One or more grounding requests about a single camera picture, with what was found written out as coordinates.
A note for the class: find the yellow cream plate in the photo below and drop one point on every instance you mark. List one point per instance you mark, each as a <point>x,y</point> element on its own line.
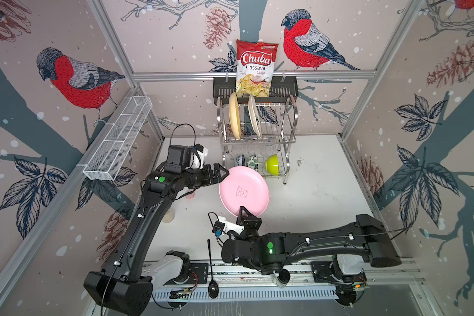
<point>234,115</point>

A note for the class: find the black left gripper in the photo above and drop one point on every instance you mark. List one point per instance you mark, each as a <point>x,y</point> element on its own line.
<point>209,178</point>

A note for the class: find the lime green bowl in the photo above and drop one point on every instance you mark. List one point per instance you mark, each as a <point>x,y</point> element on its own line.
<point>272,165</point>

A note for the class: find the black lid spice jar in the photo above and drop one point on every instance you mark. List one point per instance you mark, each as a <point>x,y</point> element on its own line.
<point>168,216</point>

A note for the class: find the chrome two-tier dish rack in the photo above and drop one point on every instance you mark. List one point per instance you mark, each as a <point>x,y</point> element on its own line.
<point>264,136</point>

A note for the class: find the white floral ceramic plate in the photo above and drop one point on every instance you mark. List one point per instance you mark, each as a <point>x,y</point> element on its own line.
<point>254,116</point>

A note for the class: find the pink bear plate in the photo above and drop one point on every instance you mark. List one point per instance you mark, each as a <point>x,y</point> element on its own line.
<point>244,187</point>

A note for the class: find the black spoon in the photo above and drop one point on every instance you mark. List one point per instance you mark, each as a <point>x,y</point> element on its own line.
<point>213,288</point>

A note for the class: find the white wire mesh basket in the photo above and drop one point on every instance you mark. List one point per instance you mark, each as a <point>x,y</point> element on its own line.
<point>110,155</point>

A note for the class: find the black wall shelf basket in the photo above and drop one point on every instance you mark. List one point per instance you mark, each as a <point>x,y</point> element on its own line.
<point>278,90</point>

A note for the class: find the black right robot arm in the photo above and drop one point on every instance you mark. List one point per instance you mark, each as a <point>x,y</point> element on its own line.
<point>268,254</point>

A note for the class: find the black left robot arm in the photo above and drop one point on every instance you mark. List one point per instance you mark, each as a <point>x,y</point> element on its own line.
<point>120,284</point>

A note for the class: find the red cassava chips bag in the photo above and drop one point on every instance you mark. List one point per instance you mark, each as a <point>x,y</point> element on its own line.
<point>255,61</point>

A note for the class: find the blue floral white bowl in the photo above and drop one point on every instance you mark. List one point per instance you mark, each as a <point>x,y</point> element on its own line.
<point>240,161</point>

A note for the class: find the green leaf pattern bowl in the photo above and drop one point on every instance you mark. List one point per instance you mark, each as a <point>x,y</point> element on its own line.
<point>253,162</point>

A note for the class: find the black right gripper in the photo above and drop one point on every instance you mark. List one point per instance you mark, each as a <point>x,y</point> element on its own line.
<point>250,224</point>

